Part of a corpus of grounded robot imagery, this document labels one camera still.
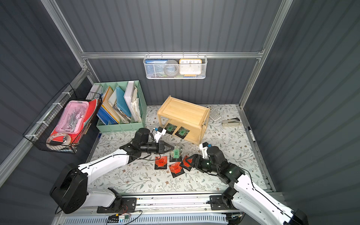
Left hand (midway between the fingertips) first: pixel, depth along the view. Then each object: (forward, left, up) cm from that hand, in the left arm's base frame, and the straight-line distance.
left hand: (172, 149), depth 76 cm
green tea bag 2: (+21, -5, -14) cm, 25 cm away
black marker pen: (+23, -59, -21) cm, 67 cm away
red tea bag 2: (-8, -8, +1) cm, 11 cm away
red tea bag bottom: (-5, -2, -17) cm, 18 cm away
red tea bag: (-1, +8, -18) cm, 19 cm away
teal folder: (+33, +35, +5) cm, 48 cm away
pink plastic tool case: (+10, +51, +13) cm, 54 cm away
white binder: (+33, +30, +8) cm, 46 cm away
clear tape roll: (+1, +56, +13) cm, 57 cm away
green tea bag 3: (-2, -2, -3) cm, 4 cm away
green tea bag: (+24, +3, -14) cm, 28 cm away
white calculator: (+38, -32, -15) cm, 52 cm away
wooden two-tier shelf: (+20, -12, +3) cm, 23 cm away
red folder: (0, +55, +11) cm, 56 cm away
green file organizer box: (+28, +46, -7) cm, 54 cm away
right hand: (-6, -10, -2) cm, 12 cm away
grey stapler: (+32, -45, -17) cm, 57 cm away
